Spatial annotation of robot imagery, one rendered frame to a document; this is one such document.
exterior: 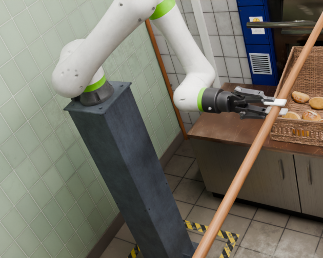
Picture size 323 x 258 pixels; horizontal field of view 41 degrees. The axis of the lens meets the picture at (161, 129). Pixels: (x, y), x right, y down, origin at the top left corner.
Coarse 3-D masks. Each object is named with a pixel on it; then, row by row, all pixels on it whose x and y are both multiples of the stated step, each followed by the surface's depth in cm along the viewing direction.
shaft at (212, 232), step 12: (312, 36) 169; (300, 60) 159; (288, 84) 151; (276, 108) 143; (264, 132) 136; (252, 144) 133; (252, 156) 129; (240, 168) 127; (240, 180) 124; (228, 192) 121; (228, 204) 118; (216, 216) 116; (216, 228) 114; (204, 240) 111; (204, 252) 109
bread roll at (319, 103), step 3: (312, 99) 228; (315, 99) 227; (318, 99) 226; (321, 99) 225; (309, 102) 229; (312, 102) 228; (315, 102) 227; (318, 102) 226; (321, 102) 225; (312, 105) 228; (315, 105) 227; (318, 105) 226; (321, 105) 225; (315, 108) 228; (318, 108) 227; (321, 108) 226
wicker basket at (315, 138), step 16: (320, 48) 227; (288, 64) 229; (304, 64) 235; (320, 64) 230; (304, 80) 239; (320, 80) 234; (288, 96) 236; (320, 96) 237; (320, 112) 227; (272, 128) 217; (288, 128) 224; (304, 128) 207; (320, 144) 208
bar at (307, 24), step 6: (252, 24) 199; (258, 24) 197; (264, 24) 196; (270, 24) 194; (276, 24) 192; (282, 24) 191; (288, 24) 189; (294, 24) 188; (300, 24) 186; (306, 24) 185; (312, 24) 184
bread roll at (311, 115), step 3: (306, 111) 223; (309, 111) 221; (312, 111) 221; (303, 114) 224; (306, 114) 222; (309, 114) 220; (312, 114) 219; (315, 114) 219; (318, 114) 220; (303, 117) 224; (306, 117) 222; (309, 117) 220; (312, 117) 219; (315, 117) 219; (318, 117) 219; (315, 120) 219
